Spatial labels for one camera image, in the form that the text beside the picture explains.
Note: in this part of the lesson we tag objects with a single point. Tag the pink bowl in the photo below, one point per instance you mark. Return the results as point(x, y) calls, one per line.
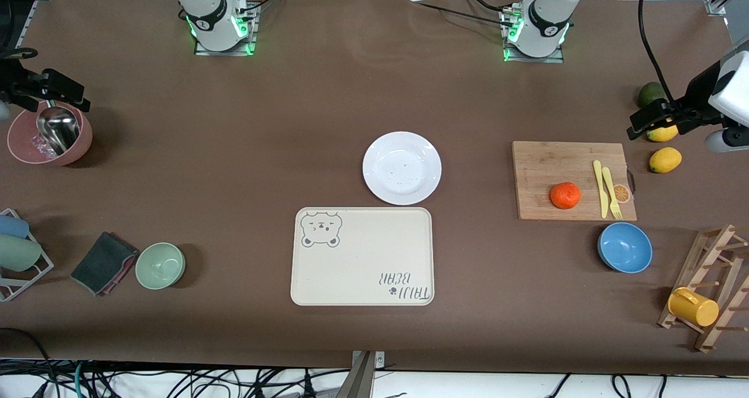
point(20, 143)

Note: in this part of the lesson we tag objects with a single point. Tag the white round plate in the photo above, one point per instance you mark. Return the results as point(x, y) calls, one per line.
point(402, 168)

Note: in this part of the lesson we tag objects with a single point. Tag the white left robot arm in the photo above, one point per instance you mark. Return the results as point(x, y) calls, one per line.
point(544, 11)

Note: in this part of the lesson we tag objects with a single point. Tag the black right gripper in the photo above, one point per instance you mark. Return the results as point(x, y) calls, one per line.
point(13, 84)

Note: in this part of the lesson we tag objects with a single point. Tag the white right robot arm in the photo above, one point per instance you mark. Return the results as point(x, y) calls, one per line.
point(205, 11)

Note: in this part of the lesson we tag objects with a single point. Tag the green avocado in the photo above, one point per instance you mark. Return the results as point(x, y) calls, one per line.
point(648, 95)

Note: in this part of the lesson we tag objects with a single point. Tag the wooden cutting board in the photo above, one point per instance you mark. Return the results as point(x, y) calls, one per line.
point(550, 170)

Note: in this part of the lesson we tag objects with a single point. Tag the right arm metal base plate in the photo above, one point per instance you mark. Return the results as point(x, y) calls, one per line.
point(202, 50)

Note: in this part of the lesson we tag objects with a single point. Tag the grey metal post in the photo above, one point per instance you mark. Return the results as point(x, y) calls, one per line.
point(363, 380)

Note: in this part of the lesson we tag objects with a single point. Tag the beige bear print tray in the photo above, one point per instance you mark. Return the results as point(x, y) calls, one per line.
point(363, 269)

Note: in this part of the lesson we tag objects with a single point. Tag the aluminium corner bracket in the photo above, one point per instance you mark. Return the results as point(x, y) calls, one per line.
point(717, 6)

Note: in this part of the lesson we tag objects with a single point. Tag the brown table cover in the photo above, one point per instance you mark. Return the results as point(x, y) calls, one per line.
point(351, 93)

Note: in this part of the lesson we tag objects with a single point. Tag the dark grey folded cloth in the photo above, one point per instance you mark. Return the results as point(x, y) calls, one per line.
point(99, 260)

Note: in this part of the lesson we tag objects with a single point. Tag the yellow mug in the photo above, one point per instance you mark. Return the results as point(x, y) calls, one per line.
point(693, 308)

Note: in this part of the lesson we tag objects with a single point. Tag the wooden mug rack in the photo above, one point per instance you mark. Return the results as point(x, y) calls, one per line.
point(717, 251)

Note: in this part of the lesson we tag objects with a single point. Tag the orange fruit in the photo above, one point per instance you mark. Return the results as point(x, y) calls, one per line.
point(565, 195)

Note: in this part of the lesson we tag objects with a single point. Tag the pale green bowl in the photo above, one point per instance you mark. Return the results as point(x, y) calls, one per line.
point(160, 266)

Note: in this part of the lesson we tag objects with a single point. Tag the yellow plastic fork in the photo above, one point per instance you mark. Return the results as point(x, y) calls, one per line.
point(610, 187)

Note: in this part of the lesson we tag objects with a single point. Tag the pink folded cloth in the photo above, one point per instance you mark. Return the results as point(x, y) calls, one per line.
point(123, 272)

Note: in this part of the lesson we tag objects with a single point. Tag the metal scoop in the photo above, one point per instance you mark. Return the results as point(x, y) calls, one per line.
point(58, 129)

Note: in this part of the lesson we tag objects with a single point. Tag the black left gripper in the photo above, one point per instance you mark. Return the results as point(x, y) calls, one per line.
point(698, 94)

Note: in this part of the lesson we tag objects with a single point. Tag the blue bowl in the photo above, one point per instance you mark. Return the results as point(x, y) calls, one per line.
point(625, 247)

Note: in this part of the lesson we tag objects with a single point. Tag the yellow plastic knife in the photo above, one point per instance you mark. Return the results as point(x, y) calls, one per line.
point(599, 181)

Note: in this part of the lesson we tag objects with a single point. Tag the yellow lemon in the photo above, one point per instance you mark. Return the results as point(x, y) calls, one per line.
point(664, 133)
point(665, 160)

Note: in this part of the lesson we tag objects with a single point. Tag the light blue cup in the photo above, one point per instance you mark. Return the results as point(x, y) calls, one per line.
point(13, 227)

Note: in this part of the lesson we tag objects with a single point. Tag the pale green cup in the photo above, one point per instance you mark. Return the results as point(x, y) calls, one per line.
point(17, 253)

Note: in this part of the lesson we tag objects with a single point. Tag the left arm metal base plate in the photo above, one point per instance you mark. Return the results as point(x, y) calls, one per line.
point(556, 57)

